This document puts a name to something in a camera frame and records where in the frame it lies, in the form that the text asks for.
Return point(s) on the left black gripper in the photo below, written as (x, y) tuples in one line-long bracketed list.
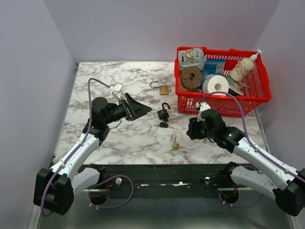
[(134, 107)]

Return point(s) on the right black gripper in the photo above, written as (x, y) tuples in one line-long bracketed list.
[(193, 124)]

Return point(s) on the small brass padlock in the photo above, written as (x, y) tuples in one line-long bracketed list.
[(175, 145)]

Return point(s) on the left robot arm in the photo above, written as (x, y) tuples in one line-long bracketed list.
[(56, 187)]

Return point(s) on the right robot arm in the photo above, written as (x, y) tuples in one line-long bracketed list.
[(282, 183)]

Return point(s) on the black padlock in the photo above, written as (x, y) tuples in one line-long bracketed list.
[(163, 114)]

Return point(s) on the black-headed keys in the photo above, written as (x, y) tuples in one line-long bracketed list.
[(163, 125)]

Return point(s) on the large brass padlock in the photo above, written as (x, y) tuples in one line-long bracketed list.
[(163, 89)]

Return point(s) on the white toilet paper roll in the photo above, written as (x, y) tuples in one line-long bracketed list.
[(215, 83)]

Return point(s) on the brown tape roll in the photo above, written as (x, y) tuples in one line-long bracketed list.
[(190, 78)]

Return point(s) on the red plastic basket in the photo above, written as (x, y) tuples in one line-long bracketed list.
[(256, 92)]

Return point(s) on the blue plastic package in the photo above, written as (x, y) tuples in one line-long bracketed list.
[(213, 66)]

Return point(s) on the light blue wipes pack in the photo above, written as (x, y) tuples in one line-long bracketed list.
[(191, 57)]

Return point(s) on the cream pump lotion bottle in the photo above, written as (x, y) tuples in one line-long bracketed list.
[(243, 68)]

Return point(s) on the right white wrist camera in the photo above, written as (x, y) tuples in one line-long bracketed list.
[(201, 107)]

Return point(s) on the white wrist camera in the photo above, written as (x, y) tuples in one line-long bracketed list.
[(201, 107), (116, 91)]

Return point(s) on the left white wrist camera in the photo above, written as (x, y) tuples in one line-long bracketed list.
[(116, 91)]

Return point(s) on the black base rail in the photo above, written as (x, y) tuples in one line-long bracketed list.
[(163, 181)]

